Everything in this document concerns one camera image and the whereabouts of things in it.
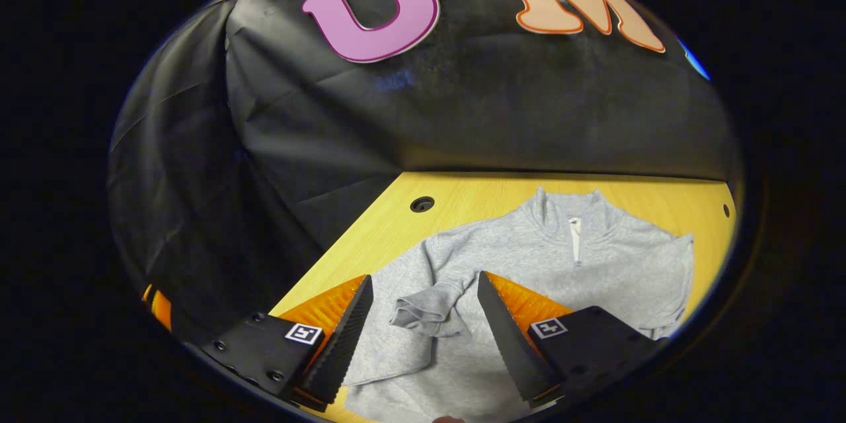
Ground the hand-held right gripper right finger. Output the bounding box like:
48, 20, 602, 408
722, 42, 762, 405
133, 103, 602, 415
477, 270, 670, 410

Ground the black backdrop cloth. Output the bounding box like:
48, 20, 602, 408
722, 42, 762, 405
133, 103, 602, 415
107, 0, 742, 348

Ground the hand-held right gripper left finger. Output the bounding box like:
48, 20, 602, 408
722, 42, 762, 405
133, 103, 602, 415
200, 274, 375, 411

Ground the grey zip-neck sweatshirt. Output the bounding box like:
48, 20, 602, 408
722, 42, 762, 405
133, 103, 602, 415
342, 186, 695, 423

